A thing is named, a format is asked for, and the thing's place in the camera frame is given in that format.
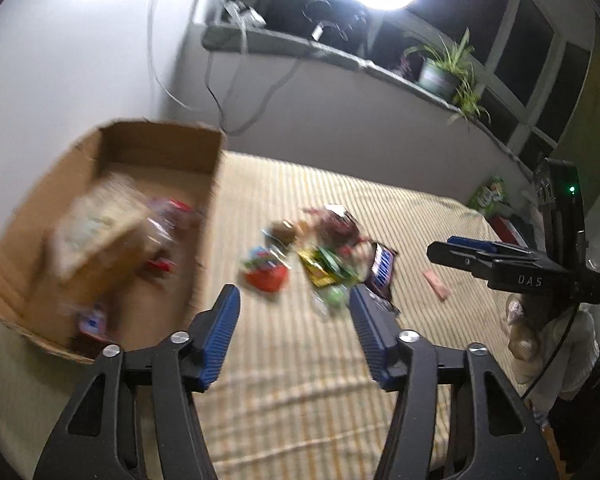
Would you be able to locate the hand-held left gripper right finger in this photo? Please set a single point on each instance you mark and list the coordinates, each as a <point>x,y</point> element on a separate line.
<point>367,330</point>

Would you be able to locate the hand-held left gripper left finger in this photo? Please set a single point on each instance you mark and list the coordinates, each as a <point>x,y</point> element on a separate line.
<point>220,340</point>

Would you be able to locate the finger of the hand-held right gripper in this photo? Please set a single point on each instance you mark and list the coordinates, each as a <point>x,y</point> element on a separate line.
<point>472,245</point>
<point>455,257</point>

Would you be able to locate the brown chocolate bar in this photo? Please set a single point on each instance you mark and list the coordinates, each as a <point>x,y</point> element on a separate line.
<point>382,270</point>

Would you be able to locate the red egg-shaped snack packet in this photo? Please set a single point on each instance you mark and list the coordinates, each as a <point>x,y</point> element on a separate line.
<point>267,272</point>

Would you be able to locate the yellow snack packet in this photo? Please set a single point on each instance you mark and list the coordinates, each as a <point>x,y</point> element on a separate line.
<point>315,265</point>

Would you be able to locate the cardboard box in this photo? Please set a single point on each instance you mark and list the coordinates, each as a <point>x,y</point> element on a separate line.
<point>145,145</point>

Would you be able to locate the person's right forearm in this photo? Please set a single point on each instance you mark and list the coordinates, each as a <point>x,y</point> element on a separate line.
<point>575,355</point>

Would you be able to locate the person's right hand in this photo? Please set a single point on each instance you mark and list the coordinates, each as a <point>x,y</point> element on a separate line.
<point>517,345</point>

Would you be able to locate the pink snack packet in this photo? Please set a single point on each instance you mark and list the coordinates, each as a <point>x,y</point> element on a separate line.
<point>436,284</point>

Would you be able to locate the red box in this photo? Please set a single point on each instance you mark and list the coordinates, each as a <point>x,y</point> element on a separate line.
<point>507,230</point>

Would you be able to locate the green snack packet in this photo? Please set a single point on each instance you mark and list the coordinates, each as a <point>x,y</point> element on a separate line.
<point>336,296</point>

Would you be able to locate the green snack bag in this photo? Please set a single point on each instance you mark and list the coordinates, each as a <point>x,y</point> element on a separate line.
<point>490,195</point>

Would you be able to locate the striped bed blanket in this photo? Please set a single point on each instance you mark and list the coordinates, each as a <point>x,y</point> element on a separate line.
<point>290,385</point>

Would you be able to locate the dark red snack packet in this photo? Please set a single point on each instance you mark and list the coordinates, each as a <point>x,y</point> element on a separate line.
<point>332,225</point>

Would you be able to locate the brown round snack packet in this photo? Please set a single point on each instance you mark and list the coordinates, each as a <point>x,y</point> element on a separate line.
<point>284,230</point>

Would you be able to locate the clear bread packet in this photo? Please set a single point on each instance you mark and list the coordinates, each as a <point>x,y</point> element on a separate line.
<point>100,225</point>

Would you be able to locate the potted spider plant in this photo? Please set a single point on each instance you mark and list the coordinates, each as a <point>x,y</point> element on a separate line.
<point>440,72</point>

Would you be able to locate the small purple plant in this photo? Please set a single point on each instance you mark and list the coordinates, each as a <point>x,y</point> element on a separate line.
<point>407,66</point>

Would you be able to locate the black headphones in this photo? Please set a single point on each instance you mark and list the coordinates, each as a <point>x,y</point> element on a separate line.
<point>330,17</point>

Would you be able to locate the grey stone windowsill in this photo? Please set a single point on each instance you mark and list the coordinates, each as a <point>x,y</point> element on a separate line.
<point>280,42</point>

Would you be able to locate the white charger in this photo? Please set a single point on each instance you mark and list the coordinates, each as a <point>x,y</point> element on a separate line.
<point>245,14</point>

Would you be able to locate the white window frame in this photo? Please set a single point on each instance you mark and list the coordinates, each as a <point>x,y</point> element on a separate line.
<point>512,25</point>

